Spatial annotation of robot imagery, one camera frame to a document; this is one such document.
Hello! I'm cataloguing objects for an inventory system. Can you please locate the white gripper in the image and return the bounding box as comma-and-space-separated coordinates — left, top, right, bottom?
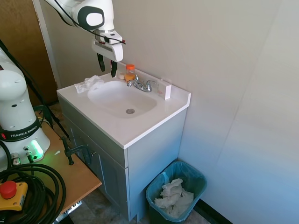
91, 40, 124, 78

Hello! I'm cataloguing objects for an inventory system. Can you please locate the white tissue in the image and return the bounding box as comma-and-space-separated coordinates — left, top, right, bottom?
74, 75, 105, 94

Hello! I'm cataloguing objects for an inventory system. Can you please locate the teal trash bin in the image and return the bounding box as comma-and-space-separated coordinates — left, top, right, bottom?
145, 161, 208, 222

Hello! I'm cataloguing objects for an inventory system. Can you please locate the orange pill bottle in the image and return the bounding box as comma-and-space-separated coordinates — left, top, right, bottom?
125, 64, 136, 82

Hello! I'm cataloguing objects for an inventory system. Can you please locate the chrome faucet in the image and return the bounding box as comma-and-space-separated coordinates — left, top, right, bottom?
126, 74, 157, 93

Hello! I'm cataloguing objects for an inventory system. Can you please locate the long white cardboard box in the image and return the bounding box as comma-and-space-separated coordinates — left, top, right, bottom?
157, 79, 172, 101

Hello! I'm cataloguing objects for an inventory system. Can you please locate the white sink countertop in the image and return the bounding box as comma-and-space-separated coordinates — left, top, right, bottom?
57, 62, 192, 149

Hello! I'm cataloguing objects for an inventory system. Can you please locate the brown wooden door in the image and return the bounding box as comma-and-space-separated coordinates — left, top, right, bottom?
0, 0, 58, 105

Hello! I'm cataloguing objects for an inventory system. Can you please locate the black metal clamp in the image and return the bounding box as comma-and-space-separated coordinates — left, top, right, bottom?
59, 136, 96, 166

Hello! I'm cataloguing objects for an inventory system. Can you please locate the grey vanity cabinet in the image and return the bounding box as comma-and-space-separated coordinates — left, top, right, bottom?
57, 94, 187, 222

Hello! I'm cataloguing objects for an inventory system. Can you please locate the wooden table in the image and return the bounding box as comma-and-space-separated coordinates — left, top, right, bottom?
0, 121, 103, 224

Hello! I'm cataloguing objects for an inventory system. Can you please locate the pile of used tissues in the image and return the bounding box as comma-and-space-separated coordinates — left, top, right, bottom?
154, 178, 194, 219

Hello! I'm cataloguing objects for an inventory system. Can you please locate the yellow emergency stop box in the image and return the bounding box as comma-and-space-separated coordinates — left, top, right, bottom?
0, 182, 28, 211

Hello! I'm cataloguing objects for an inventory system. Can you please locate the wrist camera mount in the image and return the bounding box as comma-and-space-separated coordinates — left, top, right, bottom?
94, 29, 127, 45

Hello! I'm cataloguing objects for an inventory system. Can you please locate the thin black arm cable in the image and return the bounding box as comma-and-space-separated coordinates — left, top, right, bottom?
46, 0, 127, 45

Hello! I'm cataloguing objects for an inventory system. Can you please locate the white door frame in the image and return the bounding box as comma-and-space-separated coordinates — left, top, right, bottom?
32, 0, 62, 89

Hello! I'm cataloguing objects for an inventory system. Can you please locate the thick black cable coil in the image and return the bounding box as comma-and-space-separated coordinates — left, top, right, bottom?
0, 140, 67, 224

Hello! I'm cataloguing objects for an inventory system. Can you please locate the metal table frame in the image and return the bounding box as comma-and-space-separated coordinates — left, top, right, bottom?
55, 200, 84, 222

